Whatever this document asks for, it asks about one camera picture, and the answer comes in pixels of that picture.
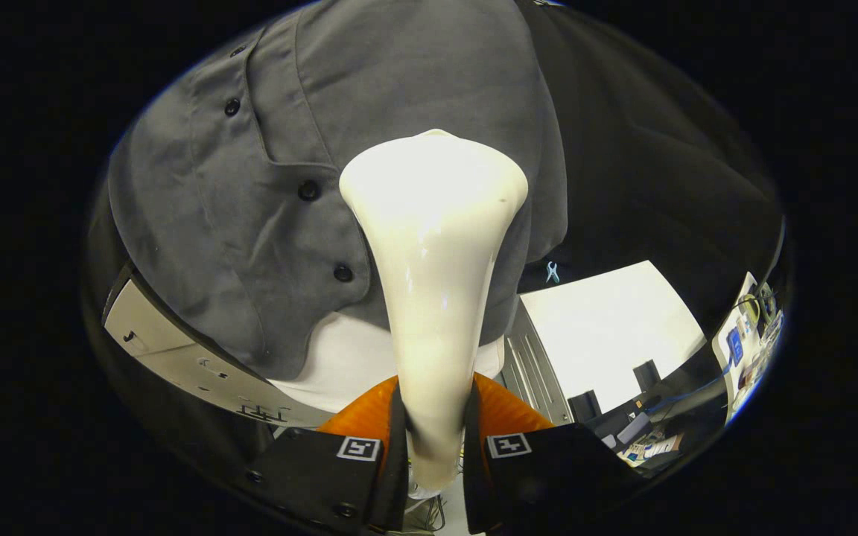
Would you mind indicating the printed papers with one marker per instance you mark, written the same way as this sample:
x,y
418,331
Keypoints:
x,y
649,448

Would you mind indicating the white garment steamer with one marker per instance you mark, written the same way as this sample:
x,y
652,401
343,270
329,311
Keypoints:
x,y
433,260

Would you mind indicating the blue clip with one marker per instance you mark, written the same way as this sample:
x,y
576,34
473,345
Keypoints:
x,y
552,272

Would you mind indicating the white cluttered side table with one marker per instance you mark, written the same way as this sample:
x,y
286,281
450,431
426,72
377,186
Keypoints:
x,y
745,350

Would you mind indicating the grey button shirt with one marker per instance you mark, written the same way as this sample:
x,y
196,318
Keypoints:
x,y
250,223

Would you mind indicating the white mannequin torso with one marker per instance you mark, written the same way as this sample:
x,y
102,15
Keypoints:
x,y
339,365

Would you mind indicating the grey drawer cabinet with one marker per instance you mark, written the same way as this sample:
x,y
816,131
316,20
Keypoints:
x,y
176,357

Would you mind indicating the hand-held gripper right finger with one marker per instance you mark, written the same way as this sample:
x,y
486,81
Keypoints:
x,y
474,469

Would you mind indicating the small black box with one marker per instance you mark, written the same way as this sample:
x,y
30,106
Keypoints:
x,y
646,376
585,406

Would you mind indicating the grey ribbed panel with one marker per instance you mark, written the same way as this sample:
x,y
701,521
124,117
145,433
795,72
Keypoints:
x,y
537,365

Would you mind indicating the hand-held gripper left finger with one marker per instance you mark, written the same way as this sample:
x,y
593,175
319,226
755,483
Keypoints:
x,y
398,461

